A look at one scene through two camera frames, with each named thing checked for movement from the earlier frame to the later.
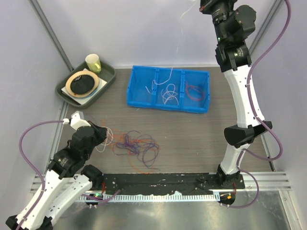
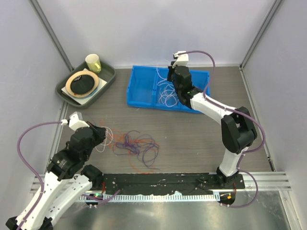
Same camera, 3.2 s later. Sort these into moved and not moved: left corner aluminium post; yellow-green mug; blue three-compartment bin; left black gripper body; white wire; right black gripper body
Moved: right black gripper body; white wire
Not moved: left corner aluminium post; left black gripper body; blue three-compartment bin; yellow-green mug
